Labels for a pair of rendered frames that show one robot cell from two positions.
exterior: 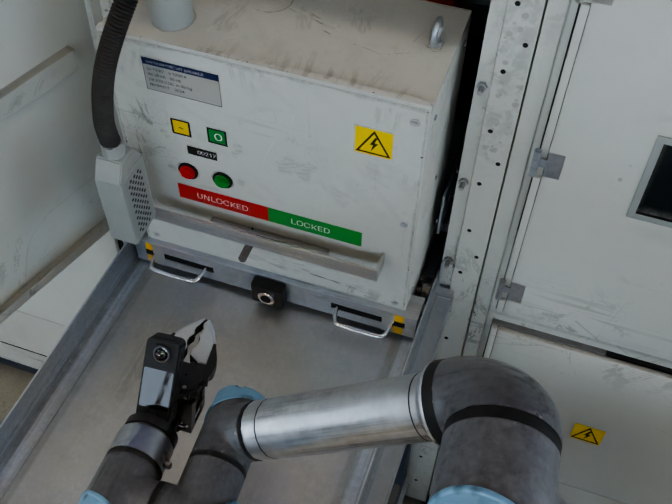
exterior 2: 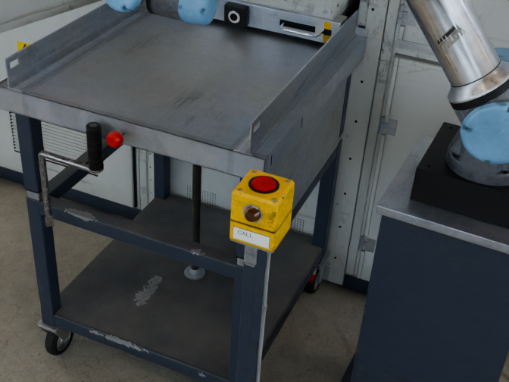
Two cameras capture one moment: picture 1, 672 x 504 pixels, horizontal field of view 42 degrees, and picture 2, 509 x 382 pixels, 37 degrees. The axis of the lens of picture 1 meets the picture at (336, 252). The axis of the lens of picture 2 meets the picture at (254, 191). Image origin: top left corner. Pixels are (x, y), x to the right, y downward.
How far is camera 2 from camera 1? 1.01 m
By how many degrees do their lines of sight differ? 15
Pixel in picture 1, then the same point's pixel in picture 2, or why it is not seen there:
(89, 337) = (107, 30)
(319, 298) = (272, 17)
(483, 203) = not seen: outside the picture
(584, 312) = not seen: hidden behind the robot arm
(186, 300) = (176, 23)
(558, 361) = (443, 84)
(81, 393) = (99, 50)
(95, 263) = not seen: hidden behind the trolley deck
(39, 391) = (71, 38)
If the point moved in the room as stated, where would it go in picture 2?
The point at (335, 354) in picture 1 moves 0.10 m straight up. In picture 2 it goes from (280, 50) to (284, 10)
